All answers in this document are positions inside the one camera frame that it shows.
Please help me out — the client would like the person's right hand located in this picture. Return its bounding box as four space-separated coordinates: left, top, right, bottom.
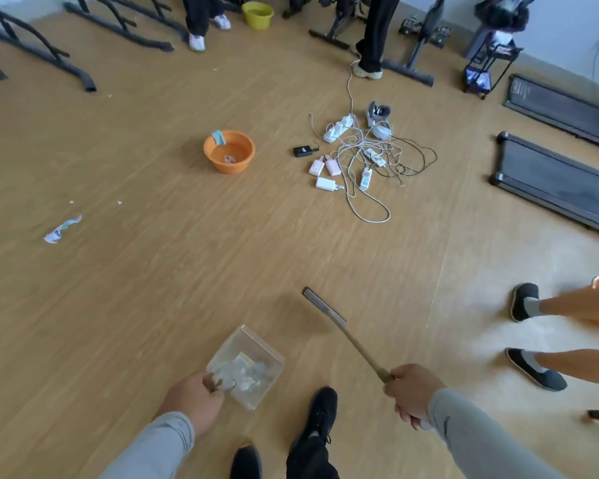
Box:
383 363 449 432

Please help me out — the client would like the person's left hand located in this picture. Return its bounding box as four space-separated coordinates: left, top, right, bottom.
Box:
153 371 226 440

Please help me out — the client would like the clear plastic dustpan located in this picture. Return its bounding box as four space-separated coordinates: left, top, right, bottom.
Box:
202 323 286 412

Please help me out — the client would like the long-handled broom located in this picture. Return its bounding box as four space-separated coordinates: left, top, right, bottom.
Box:
301 286 433 433

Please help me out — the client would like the white-blue paper scrap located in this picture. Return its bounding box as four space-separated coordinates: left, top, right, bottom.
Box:
43 214 83 244

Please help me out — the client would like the person's left forearm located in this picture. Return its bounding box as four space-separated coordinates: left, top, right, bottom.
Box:
97 412 196 479

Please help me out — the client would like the person's right leg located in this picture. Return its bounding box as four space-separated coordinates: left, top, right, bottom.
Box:
285 436 340 479

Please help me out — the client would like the black left shoe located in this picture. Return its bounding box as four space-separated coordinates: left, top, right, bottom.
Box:
229 443 263 479

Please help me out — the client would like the black shoe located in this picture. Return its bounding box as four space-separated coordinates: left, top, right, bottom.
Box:
288 386 339 452
229 443 263 479

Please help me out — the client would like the black right shoe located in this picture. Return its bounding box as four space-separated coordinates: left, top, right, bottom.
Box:
288 386 339 452

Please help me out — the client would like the black treadmill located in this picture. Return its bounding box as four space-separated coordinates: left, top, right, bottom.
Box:
502 73 599 154
489 132 599 240

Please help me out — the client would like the grey white neck massager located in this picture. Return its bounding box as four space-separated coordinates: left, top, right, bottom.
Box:
367 100 394 141

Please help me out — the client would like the white power strip with plugs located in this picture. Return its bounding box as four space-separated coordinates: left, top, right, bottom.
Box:
323 113 355 144

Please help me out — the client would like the black exercise bike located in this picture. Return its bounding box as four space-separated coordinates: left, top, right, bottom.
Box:
381 0 453 88
308 0 368 51

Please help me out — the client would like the yellow plastic basin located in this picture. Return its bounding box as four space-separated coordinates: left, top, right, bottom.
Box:
241 1 276 31

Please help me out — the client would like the black bag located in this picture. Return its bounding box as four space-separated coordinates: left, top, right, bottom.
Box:
474 0 540 33

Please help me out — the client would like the black exercise machine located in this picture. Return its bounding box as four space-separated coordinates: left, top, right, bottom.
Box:
282 0 313 19

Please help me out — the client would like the tangle of white cables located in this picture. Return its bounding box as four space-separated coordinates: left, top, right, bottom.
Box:
307 59 439 224

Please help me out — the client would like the black wire cart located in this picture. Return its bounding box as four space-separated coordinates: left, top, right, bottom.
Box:
461 37 524 99

